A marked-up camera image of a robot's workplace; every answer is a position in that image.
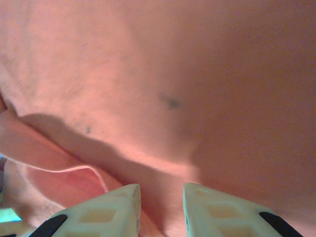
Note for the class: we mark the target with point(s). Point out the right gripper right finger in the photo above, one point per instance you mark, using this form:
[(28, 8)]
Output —
[(222, 217)]

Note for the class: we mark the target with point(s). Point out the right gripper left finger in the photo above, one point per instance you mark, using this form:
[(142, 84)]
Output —
[(106, 217)]

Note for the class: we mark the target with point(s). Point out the orange t-shirt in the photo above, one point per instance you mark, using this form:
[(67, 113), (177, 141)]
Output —
[(197, 86)]

